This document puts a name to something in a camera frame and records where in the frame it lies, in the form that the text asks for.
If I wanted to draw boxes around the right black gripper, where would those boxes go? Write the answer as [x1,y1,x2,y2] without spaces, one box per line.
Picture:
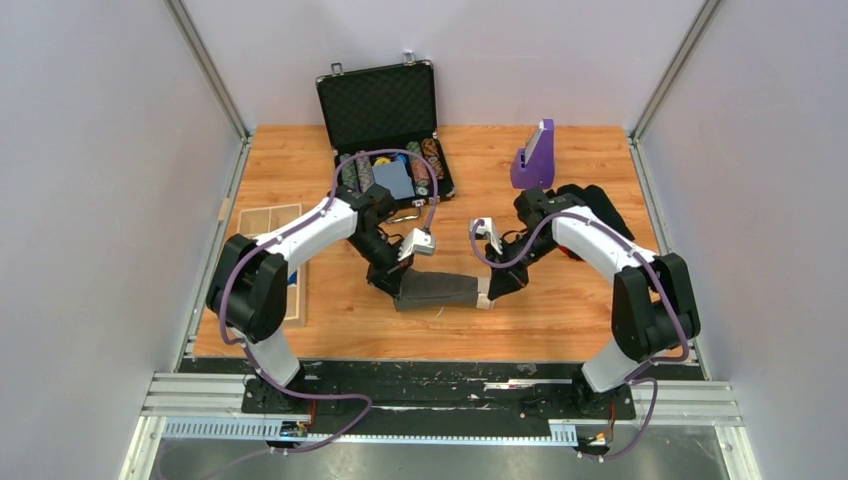
[486,231,560,301]

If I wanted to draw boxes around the black underwear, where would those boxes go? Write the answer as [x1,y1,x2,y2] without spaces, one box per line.
[556,184,635,241]

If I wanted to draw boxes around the red underwear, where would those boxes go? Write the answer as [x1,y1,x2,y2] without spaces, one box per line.
[559,246,583,261]

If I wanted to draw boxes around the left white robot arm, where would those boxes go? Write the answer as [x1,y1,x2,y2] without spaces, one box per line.
[205,185,412,413]

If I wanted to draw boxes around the slotted cable duct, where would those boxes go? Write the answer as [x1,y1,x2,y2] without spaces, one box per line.
[162,417,579,446]

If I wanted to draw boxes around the purple card holder stand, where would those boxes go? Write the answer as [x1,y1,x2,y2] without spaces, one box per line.
[510,118,556,190]

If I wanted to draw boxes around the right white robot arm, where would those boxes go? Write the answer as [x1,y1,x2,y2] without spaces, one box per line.
[469,184,701,418]

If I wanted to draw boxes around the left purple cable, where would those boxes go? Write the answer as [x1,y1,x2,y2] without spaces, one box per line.
[218,148,440,458]

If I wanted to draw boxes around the black poker chip case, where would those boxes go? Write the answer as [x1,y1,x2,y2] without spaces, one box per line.
[315,53,457,208]

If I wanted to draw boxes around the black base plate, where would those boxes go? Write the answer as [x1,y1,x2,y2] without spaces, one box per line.
[239,359,707,439]

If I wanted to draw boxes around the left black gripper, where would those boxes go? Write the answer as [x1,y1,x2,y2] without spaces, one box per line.
[346,228,414,302]

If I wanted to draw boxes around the grey underwear white waistband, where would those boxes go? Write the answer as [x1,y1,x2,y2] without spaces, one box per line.
[394,269,495,311]

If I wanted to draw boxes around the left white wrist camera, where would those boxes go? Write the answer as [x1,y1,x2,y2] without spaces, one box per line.
[397,228,436,261]

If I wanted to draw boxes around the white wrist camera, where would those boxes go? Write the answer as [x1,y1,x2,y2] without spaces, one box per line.
[397,228,436,261]
[469,217,503,254]

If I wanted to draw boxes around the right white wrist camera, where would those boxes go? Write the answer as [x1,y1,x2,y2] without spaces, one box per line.
[469,217,503,254]

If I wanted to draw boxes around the wooden compartment tray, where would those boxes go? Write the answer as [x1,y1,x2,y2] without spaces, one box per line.
[224,203,308,329]

